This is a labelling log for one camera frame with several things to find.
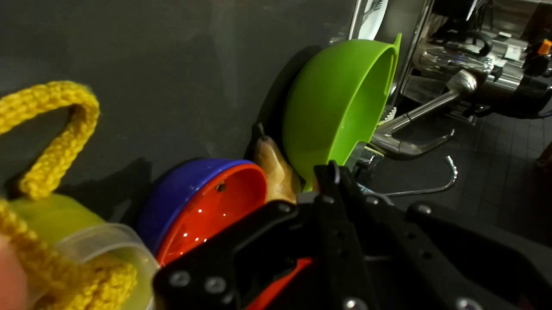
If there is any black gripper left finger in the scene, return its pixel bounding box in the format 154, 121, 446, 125
152, 161, 373, 310

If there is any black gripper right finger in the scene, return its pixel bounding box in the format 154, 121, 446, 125
344, 169, 552, 310

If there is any red plastic bowl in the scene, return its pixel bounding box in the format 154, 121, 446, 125
156, 162, 270, 269

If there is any green plastic bowl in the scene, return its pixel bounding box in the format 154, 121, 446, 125
280, 32, 406, 195

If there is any blue plastic bowl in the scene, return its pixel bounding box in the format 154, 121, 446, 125
135, 157, 256, 257

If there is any yellow plastic cup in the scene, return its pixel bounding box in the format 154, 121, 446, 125
7, 193, 163, 310

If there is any thin gooseneck water spout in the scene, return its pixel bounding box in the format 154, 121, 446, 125
383, 154, 461, 199

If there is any small tan brown toy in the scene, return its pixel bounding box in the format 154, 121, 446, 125
252, 123, 304, 207

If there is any metal sink faucet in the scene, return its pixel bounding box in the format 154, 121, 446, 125
370, 68, 482, 164

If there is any white plate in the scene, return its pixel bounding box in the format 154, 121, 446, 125
356, 0, 392, 44

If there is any pink plush toy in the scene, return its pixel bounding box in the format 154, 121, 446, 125
0, 233, 32, 310

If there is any yellow knitted cord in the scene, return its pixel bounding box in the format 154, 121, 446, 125
0, 80, 142, 310

